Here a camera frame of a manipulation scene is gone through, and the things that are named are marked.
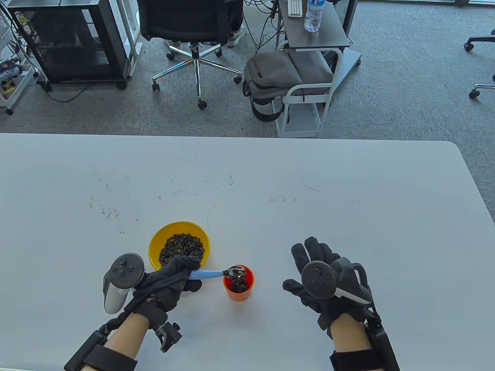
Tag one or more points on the person's left hand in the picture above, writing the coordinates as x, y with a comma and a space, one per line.
166, 278

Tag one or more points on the person's right hand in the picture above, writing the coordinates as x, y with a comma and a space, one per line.
317, 251

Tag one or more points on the large pile of coffee beans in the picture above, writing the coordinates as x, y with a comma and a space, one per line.
181, 247

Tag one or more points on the blue baby spoon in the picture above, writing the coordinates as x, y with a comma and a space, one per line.
207, 274

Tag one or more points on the small heap of coffee beans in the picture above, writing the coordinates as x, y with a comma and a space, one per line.
238, 286

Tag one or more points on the orange cup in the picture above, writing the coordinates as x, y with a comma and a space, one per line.
239, 296

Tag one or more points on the person's left forearm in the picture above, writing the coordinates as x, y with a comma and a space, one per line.
127, 332

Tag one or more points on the person's right forearm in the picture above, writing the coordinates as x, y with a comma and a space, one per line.
348, 336

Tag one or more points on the grey right hand controller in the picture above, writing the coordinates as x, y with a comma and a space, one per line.
318, 279

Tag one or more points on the grey hand controller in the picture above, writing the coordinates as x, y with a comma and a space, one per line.
318, 279
123, 268

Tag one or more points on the yellow bowl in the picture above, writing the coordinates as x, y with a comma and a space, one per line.
156, 247

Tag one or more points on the grey left hand controller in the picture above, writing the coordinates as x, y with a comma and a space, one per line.
123, 268

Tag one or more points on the grey backpack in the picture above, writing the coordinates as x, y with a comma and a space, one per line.
270, 73

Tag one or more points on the display stand with grey base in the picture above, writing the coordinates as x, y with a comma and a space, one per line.
348, 69

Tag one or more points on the white side table dark top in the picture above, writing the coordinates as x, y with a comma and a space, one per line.
321, 38

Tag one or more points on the white metal rack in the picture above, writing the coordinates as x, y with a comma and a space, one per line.
135, 50

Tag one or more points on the clear plastic water bottle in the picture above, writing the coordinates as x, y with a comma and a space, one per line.
312, 19

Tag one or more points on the black swivel chair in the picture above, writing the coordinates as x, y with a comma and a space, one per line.
481, 38
483, 86

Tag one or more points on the black cabinet on wheels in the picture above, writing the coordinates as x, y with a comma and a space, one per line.
104, 38

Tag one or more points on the black office chair chrome base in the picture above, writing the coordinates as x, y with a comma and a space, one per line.
185, 23

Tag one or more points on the dark blue cloth bundle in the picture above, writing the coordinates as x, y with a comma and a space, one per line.
9, 71

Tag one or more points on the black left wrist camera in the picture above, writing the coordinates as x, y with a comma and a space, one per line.
169, 337

